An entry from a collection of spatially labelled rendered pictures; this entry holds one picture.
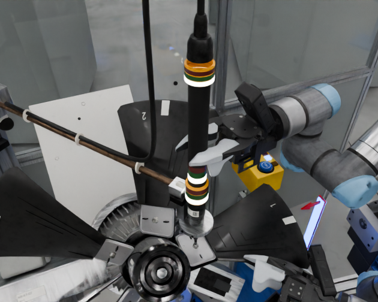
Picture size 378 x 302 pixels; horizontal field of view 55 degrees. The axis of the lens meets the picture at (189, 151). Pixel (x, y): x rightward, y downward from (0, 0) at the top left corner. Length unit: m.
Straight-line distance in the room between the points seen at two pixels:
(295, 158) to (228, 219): 0.21
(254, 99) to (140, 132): 0.30
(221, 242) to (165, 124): 0.29
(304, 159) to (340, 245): 1.68
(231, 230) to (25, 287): 0.47
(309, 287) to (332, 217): 1.79
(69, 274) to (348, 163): 0.64
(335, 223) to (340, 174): 1.79
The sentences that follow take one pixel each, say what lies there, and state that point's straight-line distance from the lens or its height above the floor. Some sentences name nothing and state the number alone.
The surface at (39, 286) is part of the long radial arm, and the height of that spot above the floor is 1.12.
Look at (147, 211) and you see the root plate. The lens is 0.81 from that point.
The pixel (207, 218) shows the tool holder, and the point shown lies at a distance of 0.76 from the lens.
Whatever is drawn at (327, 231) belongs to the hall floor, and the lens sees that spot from 2.48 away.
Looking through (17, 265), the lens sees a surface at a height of 1.14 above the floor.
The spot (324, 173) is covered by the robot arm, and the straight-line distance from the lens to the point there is 0.77.
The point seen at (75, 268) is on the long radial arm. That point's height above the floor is 1.13.
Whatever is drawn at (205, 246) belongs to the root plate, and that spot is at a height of 1.19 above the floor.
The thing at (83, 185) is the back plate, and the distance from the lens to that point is 0.98.
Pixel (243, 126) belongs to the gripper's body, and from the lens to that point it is 0.65.
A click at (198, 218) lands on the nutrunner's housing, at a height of 1.31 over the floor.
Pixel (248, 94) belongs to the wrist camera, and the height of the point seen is 1.56.
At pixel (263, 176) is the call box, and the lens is 1.15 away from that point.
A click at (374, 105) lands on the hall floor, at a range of 3.73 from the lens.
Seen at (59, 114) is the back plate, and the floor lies 1.33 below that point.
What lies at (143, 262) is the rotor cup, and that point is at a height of 1.25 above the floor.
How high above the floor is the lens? 1.88
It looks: 42 degrees down
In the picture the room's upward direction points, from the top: straight up
